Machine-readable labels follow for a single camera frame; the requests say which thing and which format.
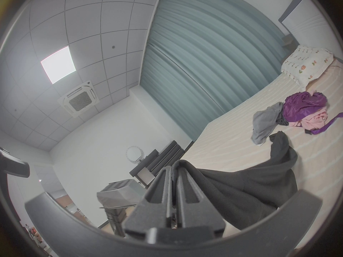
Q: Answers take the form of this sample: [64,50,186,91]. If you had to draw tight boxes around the white printed pillow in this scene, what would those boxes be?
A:
[280,45,334,88]

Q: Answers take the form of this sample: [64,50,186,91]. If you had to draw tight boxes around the square ceiling light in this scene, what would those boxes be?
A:
[40,46,77,84]

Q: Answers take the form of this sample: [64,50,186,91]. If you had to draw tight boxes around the ceiling air conditioner vent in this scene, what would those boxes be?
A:
[58,80,100,117]

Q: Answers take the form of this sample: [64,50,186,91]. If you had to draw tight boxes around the grey bedside table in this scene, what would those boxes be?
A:
[281,34,300,50]

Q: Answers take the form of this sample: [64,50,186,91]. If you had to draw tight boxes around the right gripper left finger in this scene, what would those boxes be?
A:
[123,166,173,238]

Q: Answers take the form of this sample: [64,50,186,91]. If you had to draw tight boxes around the purple garment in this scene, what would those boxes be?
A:
[283,91,343,136]

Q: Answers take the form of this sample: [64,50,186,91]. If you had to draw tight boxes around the grey garment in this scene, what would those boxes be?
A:
[251,102,284,145]

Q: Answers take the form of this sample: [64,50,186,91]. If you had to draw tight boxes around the black T-shirt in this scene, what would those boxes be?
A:
[171,131,298,231]

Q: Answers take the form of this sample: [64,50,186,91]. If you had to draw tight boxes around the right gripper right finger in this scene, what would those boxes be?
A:
[174,168,226,237]

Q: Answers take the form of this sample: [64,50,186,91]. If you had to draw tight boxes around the blue-green curtain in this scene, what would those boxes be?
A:
[139,43,223,141]
[150,0,291,112]

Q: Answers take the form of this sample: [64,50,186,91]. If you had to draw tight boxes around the bed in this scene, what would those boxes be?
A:
[185,0,343,251]

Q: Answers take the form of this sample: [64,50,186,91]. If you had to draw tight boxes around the round white mirror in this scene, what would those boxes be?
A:
[126,146,144,163]

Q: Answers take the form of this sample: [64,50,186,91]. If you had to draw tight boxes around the pink garment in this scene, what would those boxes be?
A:
[291,111,329,130]

